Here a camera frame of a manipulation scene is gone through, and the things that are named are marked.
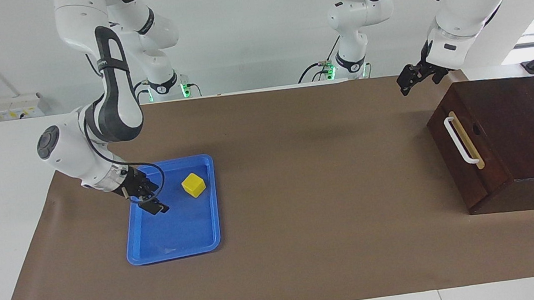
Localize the yellow cube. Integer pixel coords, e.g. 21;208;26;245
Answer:
180;171;208;200

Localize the wooden drawer with white handle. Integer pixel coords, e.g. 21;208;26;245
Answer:
423;78;519;218

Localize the blue plastic tray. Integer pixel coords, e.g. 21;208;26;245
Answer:
116;153;224;268

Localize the dark brown wooden cabinet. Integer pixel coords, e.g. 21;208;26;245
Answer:
423;73;534;221

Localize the brown table mat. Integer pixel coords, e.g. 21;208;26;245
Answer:
0;59;534;300

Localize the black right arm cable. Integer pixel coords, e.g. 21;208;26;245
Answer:
81;97;168;212

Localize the black right base cable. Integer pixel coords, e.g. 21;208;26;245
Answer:
128;80;151;106

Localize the black base cable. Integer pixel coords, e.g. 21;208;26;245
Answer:
293;36;346;86
128;80;151;106

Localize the black left base cable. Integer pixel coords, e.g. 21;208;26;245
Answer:
293;36;346;86

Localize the white wall outlet box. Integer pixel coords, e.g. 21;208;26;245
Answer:
0;91;50;122

